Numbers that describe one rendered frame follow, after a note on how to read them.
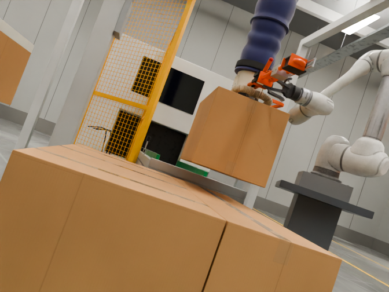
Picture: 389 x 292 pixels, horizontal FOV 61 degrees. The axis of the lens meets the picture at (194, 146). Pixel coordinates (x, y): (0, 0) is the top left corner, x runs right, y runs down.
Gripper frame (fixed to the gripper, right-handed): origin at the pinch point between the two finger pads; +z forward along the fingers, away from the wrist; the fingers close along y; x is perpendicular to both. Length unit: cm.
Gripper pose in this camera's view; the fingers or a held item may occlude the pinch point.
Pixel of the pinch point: (264, 80)
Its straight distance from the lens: 180.8
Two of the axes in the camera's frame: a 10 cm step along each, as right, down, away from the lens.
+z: -9.2, -3.4, -2.0
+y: -3.4, 9.4, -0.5
